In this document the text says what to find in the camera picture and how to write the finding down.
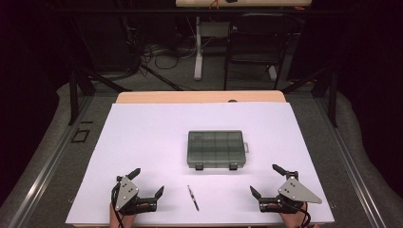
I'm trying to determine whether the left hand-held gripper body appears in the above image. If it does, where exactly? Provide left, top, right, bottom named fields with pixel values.
left=110, top=175, right=159, bottom=217

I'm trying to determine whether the black chair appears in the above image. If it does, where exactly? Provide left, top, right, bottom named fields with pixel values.
left=222, top=12, right=298, bottom=91

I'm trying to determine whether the wooden table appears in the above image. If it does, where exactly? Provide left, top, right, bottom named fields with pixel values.
left=73, top=90, right=321, bottom=228

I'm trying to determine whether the black horizontal bar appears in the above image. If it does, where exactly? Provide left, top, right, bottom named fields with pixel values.
left=53, top=8, right=346, bottom=14

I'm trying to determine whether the light desk top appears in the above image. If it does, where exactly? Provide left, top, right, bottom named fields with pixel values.
left=175, top=0, right=313, bottom=8

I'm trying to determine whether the person's left hand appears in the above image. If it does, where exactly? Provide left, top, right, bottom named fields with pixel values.
left=108, top=202, right=138, bottom=228

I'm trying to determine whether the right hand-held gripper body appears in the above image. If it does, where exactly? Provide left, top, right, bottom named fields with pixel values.
left=259, top=170, right=323, bottom=214

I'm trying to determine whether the grey desk panel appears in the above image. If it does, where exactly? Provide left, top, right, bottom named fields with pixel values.
left=201, top=21, right=231, bottom=40

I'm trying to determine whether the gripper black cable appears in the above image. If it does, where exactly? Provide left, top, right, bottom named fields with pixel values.
left=297, top=202, right=313, bottom=228
left=111, top=184, right=125, bottom=228

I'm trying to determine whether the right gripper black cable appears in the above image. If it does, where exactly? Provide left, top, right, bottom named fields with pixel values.
left=297, top=202, right=313, bottom=228

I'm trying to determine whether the person's right hand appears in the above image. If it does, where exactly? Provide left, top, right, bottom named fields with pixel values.
left=279, top=202, right=321, bottom=228

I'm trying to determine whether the black metal frame stand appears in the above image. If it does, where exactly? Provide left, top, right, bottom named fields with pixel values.
left=281, top=67, right=338, bottom=127
left=67, top=63, right=127, bottom=126

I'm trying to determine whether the grey transparent compartment box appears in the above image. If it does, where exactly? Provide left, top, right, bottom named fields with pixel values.
left=186, top=129, right=250, bottom=171

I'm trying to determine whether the floor cable bundle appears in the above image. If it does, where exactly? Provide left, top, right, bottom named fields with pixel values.
left=139, top=37, right=198, bottom=71

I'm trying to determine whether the aluminium floor rail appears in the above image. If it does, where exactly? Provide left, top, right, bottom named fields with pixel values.
left=317, top=96, right=388, bottom=228
left=6, top=96, right=94, bottom=228

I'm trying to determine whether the black tripod leg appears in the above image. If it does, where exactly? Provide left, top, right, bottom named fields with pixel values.
left=139, top=65, right=184, bottom=92

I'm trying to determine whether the white table sheet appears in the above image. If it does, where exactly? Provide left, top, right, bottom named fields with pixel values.
left=65, top=101, right=336, bottom=226

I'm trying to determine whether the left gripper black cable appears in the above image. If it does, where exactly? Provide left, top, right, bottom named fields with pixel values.
left=111, top=184, right=125, bottom=228

